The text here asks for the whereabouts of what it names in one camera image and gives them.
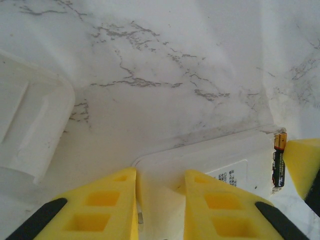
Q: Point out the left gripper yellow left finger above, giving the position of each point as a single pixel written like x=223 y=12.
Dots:
x=120 y=190

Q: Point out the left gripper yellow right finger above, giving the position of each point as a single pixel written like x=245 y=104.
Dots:
x=195 y=200

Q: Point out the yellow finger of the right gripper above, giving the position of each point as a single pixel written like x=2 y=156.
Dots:
x=305 y=162

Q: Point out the black and orange battery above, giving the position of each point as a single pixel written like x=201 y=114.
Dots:
x=278 y=170

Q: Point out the white remote control with label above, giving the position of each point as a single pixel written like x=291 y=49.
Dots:
x=225 y=155

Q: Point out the white remote control with display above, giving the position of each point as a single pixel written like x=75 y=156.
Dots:
x=37 y=120

